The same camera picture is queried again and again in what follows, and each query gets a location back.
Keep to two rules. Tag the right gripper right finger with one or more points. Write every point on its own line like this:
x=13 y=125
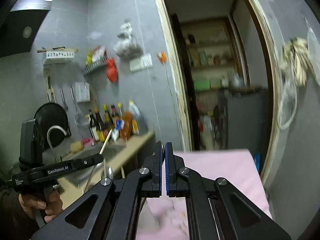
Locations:
x=216 y=209

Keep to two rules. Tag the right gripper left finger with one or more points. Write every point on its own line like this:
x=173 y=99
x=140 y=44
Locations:
x=110 y=209

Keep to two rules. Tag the wooden chopstick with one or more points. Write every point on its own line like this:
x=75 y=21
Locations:
x=105 y=142

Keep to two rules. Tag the white plastic utensil caddy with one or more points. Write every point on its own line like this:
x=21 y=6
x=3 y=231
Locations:
x=147 y=222

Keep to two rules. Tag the left hand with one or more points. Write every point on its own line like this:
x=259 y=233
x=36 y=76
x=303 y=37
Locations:
x=52 y=207

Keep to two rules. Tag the pink floral table cloth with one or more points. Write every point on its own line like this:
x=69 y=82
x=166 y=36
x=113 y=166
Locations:
x=237 y=166

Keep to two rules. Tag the yellow sponge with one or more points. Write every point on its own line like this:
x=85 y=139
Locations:
x=76 y=147

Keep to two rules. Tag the chrome faucet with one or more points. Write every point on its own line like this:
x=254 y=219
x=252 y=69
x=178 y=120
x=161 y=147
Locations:
x=55 y=136

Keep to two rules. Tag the black wok pan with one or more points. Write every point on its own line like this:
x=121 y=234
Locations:
x=48 y=115

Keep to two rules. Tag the metal strainer ladle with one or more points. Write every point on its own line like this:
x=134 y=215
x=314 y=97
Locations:
x=79 y=119

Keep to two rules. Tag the blue white packet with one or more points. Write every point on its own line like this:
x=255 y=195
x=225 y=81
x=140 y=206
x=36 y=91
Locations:
x=116 y=131

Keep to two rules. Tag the dark soy sauce bottle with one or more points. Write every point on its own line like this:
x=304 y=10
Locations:
x=100 y=125

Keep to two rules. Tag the large oil jug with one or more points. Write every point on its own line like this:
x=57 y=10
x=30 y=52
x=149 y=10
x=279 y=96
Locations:
x=138 y=123

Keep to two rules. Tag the orange spice bag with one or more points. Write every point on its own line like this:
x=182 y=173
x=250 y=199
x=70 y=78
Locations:
x=126 y=126

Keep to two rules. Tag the grey metal cabinet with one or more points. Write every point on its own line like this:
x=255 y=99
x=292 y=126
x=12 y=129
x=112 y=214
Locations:
x=244 y=121

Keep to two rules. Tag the red plastic bag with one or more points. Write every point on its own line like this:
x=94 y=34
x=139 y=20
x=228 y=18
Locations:
x=111 y=71

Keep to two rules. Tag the hanging bag of dried goods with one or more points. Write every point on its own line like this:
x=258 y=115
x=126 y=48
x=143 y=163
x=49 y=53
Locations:
x=127 y=46

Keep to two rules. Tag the white wall box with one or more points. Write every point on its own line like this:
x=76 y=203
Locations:
x=82 y=92

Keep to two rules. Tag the white wall basket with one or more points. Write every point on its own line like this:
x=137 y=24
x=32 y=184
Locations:
x=58 y=53

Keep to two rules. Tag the grey wall shelf rack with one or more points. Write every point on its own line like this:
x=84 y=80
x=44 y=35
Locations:
x=94 y=66

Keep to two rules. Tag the wall socket plate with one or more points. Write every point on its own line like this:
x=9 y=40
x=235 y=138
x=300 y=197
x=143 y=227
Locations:
x=141 y=63

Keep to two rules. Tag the orange wall hook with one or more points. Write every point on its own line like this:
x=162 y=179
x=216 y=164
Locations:
x=162 y=57

